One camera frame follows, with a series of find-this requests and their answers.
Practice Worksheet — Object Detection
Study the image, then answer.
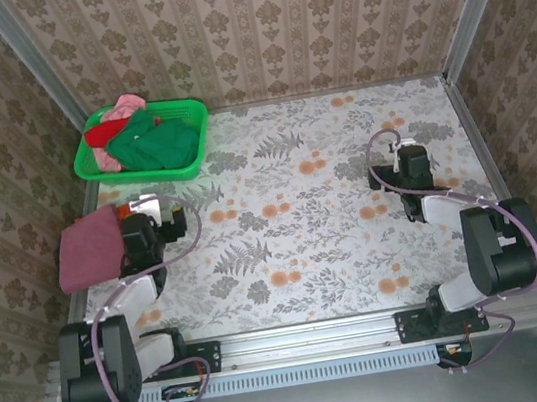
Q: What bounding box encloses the maroon t-shirt with star print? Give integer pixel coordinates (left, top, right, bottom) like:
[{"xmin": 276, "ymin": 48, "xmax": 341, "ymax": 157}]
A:
[{"xmin": 48, "ymin": 203, "xmax": 131, "ymax": 296}]

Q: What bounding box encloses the green plastic basket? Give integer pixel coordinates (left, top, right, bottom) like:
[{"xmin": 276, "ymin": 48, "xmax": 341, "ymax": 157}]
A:
[{"xmin": 65, "ymin": 92, "xmax": 219, "ymax": 198}]

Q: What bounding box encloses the green t-shirt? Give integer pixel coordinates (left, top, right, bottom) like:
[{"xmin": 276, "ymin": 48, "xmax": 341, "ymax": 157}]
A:
[{"xmin": 99, "ymin": 103, "xmax": 204, "ymax": 179}]

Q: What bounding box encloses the red t-shirt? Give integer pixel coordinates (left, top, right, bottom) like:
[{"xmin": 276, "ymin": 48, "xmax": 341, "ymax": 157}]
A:
[{"xmin": 81, "ymin": 115, "xmax": 139, "ymax": 151}]

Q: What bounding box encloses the pink t-shirt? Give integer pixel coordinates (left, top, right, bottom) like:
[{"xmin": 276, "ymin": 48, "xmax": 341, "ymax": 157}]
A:
[{"xmin": 85, "ymin": 91, "xmax": 157, "ymax": 176}]

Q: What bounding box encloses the floral table covering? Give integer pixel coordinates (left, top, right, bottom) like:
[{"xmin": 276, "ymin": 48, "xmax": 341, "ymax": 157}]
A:
[{"xmin": 48, "ymin": 65, "xmax": 537, "ymax": 357}]

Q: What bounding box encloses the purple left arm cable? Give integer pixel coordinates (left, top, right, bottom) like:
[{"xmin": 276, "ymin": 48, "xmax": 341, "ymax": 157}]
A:
[{"xmin": 71, "ymin": 189, "xmax": 229, "ymax": 402}]

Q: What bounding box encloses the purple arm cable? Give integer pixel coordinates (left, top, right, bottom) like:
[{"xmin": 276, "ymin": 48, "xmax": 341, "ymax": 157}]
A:
[
  {"xmin": 362, "ymin": 108, "xmax": 537, "ymax": 385},
  {"xmin": 71, "ymin": 189, "xmax": 229, "ymax": 402}
]

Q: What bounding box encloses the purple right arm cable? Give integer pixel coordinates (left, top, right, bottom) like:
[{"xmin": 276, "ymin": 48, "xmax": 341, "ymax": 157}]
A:
[{"xmin": 362, "ymin": 108, "xmax": 537, "ymax": 385}]

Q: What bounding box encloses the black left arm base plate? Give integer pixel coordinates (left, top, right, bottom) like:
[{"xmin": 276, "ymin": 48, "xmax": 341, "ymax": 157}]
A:
[{"xmin": 131, "ymin": 338, "xmax": 224, "ymax": 385}]

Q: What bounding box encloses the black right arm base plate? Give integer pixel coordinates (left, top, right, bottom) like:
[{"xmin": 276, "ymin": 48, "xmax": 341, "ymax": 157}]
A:
[{"xmin": 393, "ymin": 298, "xmax": 491, "ymax": 346}]

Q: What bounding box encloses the grey slotted cable duct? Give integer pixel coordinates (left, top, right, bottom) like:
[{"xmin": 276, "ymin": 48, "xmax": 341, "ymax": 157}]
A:
[{"xmin": 139, "ymin": 343, "xmax": 440, "ymax": 402}]

